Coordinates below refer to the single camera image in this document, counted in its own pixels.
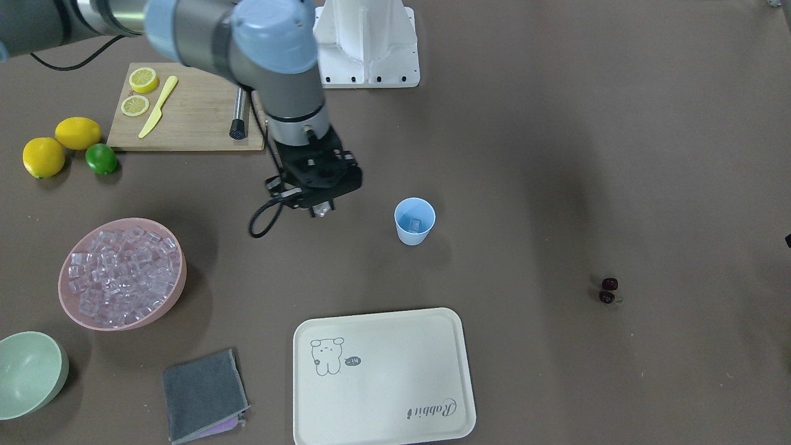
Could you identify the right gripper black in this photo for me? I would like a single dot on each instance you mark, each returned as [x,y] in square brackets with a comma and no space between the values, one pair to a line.
[319,211]

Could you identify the clear ice cube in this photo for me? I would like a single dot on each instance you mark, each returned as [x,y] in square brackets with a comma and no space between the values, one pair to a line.
[413,226]

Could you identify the dark red cherry pair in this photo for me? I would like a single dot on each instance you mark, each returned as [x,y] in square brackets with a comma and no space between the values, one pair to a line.
[607,294]

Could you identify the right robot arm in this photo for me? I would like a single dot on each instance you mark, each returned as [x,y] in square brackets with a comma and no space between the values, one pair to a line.
[264,45]

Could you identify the light blue cup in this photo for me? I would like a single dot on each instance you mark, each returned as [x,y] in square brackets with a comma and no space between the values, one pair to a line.
[417,208]

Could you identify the pile of clear ice cubes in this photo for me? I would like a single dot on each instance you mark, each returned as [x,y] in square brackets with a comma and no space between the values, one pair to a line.
[123,275]

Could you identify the steel muddler black tip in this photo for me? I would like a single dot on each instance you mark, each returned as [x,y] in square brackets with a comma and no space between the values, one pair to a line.
[239,123]

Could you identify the cream rabbit tray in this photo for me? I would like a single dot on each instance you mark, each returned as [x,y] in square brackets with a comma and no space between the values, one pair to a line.
[398,377]

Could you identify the yellow plastic knife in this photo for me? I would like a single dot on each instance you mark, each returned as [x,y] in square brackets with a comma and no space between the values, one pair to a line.
[156,113]

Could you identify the bamboo cutting board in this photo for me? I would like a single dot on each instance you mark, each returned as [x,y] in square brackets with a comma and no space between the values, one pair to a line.
[196,116]

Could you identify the pink bowl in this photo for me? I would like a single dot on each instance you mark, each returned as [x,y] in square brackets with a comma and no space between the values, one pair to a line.
[77,312]

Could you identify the lemon slice lower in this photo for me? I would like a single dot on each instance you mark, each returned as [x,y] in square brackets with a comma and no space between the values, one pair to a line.
[134,105]

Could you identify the grey folded cloth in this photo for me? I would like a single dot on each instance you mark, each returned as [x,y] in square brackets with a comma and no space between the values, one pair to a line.
[204,397]

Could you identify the lemon half slice upper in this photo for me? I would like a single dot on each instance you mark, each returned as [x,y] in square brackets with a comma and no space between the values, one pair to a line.
[143,80]

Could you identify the green lime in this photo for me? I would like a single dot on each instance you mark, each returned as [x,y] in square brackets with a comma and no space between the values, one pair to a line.
[101,159]

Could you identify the yellow lemon near board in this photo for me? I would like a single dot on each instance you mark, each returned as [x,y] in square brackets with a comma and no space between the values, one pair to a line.
[78,133]

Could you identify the yellow lemon outer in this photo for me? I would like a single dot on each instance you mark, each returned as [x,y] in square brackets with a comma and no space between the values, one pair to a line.
[43,157]

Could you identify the mint green bowl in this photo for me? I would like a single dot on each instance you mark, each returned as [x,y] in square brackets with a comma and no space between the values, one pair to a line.
[34,368]

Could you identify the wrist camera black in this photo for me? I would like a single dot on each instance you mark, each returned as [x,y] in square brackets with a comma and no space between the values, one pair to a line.
[283,192]

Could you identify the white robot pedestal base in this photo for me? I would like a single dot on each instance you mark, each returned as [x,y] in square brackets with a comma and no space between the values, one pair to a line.
[367,44]

